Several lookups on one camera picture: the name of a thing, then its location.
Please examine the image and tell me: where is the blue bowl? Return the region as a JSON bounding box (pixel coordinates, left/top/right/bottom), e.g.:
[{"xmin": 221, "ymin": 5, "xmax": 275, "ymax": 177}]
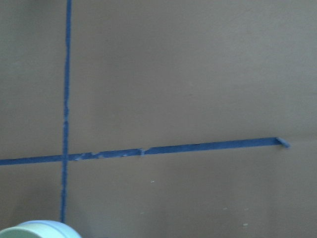
[{"xmin": 17, "ymin": 220, "xmax": 81, "ymax": 238}]

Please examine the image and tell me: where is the green bowl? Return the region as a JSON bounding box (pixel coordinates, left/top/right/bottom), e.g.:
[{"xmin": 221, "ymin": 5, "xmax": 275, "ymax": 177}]
[{"xmin": 0, "ymin": 224, "xmax": 64, "ymax": 238}]

